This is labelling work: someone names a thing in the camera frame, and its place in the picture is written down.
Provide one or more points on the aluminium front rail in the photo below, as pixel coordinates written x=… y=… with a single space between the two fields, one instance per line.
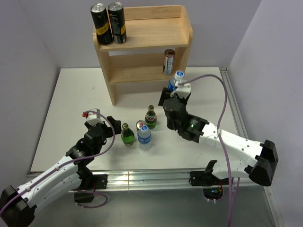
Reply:
x=120 y=180

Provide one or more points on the aluminium rail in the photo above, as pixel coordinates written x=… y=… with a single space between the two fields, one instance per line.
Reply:
x=120 y=180
x=236 y=111

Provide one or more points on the aluminium right rail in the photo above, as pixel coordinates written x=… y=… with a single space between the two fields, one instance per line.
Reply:
x=236 y=111

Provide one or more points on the right green glass bottle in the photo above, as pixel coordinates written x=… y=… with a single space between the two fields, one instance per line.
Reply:
x=151 y=117

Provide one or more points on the right black yellow can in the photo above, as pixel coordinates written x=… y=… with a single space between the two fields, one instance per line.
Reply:
x=117 y=20

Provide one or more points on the rear silver red-tab can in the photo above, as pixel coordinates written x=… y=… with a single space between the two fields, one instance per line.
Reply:
x=139 y=124

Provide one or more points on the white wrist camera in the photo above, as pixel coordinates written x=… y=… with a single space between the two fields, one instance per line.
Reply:
x=92 y=118
x=182 y=90

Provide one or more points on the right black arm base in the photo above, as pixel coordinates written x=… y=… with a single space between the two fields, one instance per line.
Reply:
x=214 y=186

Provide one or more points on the green glass bottle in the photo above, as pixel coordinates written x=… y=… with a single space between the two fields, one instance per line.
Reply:
x=151 y=117
x=127 y=135

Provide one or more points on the clear water bottle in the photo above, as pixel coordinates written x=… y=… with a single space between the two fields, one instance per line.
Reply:
x=178 y=77
x=145 y=138

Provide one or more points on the silver blue energy can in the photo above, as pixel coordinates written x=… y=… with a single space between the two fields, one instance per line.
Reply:
x=169 y=56

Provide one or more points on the black yellow can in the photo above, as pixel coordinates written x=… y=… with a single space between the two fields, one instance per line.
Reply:
x=117 y=20
x=101 y=23

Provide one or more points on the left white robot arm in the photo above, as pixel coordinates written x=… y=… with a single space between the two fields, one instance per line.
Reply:
x=18 y=205

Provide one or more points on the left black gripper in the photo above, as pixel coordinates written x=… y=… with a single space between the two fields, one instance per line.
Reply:
x=115 y=124

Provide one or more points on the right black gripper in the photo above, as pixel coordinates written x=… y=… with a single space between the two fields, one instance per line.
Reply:
x=165 y=94

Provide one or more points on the left black yellow can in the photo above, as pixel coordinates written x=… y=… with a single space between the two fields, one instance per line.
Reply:
x=101 y=23

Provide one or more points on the wooden three-tier shelf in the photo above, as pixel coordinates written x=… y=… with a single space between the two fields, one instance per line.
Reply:
x=147 y=27

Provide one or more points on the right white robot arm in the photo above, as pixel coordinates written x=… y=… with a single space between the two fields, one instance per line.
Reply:
x=201 y=131

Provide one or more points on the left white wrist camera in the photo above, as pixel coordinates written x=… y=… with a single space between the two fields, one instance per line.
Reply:
x=92 y=118

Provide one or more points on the left green glass bottle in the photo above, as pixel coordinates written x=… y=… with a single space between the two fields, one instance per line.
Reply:
x=127 y=135

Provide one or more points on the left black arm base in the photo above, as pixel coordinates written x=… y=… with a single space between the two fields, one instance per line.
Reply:
x=94 y=183

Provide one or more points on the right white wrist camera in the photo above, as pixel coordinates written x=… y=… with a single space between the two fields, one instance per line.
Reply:
x=182 y=90

